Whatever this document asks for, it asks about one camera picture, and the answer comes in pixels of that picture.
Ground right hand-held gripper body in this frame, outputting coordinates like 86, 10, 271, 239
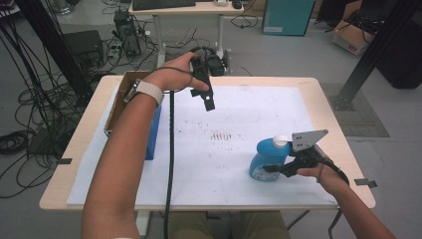
281, 128, 333, 178

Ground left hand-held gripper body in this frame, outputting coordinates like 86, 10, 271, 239
188, 46, 232, 80

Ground blue detergent bottle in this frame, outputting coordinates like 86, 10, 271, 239
248, 133, 295, 182

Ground blue cardboard box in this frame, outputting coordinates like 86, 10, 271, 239
104, 70, 163, 161

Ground person's left hand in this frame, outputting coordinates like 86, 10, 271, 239
143, 52, 211, 94

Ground person's right hand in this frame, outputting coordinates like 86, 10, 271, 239
296, 144, 350, 197

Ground white table mat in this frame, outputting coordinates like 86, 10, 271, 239
66, 84, 339, 207

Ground dark grey floor mat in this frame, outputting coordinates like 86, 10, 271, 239
321, 83, 391, 137

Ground person's olive trousers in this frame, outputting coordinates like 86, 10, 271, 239
167, 210, 292, 239

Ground white-legged wooden desk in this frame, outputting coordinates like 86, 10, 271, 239
128, 0, 245, 76

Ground black keyboard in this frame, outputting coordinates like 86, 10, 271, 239
131, 0, 197, 11

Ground teal cabinet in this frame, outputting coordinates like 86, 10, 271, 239
262, 0, 317, 37

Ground black computer tower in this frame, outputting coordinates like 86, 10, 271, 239
113, 9, 142, 57

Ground brown cardboard carton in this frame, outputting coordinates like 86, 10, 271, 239
331, 19, 376, 56

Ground black metal stand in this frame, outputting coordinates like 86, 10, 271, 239
14, 0, 94, 101
331, 0, 422, 111

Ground black cabinet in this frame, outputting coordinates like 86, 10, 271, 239
374, 16, 422, 89

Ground white strap wristwatch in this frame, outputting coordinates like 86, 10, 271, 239
122, 79, 165, 107

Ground left hand-held gripper cable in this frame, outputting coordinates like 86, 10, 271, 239
163, 89, 177, 239

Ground black floor cable bundle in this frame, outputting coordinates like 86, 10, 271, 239
0, 19, 84, 200

